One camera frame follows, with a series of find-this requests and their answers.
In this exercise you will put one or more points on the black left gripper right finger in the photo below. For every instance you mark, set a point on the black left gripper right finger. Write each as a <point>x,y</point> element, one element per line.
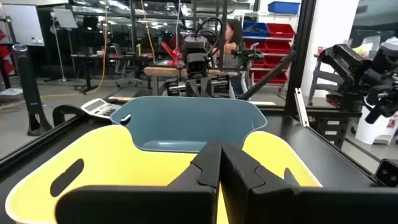
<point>311,208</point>

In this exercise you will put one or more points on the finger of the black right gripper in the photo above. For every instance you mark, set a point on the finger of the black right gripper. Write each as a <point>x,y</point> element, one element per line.
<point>192,88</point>
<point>206,88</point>

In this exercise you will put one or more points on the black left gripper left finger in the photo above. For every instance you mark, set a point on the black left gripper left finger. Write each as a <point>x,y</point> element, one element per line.
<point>140,205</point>

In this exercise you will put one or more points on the blue plastic bin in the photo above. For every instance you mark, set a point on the blue plastic bin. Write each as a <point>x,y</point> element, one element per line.
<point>186,124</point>

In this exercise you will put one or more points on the yellow plastic bin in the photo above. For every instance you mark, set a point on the yellow plastic bin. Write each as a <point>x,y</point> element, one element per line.
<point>124,155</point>

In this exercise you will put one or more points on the black neighbouring robot arm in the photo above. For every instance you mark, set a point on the black neighbouring robot arm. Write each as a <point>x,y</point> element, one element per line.
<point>342,65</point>

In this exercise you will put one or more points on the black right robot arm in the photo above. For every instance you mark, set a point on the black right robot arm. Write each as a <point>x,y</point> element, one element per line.
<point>196,43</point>

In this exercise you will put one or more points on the wooden workbench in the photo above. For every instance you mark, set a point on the wooden workbench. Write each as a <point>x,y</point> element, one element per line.
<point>164,71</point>

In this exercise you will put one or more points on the red machine part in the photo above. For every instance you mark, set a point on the red machine part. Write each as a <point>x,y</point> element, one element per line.
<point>172,53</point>

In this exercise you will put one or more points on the grey office chair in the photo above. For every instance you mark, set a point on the grey office chair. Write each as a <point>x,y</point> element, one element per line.
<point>122,67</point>

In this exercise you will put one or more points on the person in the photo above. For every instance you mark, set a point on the person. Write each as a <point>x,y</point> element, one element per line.
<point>233,34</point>

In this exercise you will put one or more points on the blue storage crate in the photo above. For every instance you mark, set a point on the blue storage crate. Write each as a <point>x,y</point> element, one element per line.
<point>284,7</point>
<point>255,29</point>

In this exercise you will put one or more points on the white desk calculator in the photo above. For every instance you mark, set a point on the white desk calculator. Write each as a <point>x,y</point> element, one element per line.
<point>99,107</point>

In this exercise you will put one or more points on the rack of red crates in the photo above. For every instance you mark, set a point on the rack of red crates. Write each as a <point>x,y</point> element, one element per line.
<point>273,49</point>

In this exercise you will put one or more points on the black desk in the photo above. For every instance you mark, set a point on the black desk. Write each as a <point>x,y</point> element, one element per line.
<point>93,57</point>

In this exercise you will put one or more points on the red storage crate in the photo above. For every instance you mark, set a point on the red storage crate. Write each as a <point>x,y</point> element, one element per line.
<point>280,30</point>

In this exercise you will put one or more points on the white bucket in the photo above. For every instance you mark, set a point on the white bucket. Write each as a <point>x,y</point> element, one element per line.
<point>373,130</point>

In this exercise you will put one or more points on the grey step stool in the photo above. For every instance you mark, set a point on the grey step stool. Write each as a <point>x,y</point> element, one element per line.
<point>320,77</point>

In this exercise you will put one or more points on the white panel on stand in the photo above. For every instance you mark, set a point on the white panel on stand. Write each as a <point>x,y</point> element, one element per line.
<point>65,18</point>

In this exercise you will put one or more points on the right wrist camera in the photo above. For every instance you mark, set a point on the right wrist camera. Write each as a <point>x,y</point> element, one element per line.
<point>197,63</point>

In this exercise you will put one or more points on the black diagonal frame strut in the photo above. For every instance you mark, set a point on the black diagonal frame strut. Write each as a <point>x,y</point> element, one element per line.
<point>267,76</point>

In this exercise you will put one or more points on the black table-level camera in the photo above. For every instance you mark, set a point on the black table-level camera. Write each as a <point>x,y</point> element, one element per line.
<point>387,172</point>

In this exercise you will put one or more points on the white metal bracket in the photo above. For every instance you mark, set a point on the white metal bracket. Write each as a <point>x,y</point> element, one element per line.
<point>301,107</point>

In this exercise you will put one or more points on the black frame post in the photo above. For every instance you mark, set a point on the black frame post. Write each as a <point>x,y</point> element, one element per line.
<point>300,62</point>

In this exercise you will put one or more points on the white wall board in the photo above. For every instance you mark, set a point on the white wall board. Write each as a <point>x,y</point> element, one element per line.
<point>25,25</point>

